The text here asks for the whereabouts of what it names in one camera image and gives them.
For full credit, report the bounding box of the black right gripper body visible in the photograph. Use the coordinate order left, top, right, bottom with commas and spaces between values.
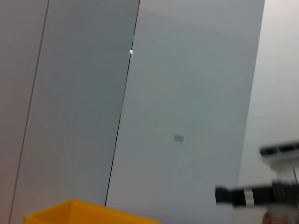
242, 179, 299, 208

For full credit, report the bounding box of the yellow plastic storage bin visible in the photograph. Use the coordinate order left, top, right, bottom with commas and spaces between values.
22, 197, 162, 224

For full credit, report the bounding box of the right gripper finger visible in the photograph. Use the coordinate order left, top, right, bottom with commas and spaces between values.
214, 185, 245, 206

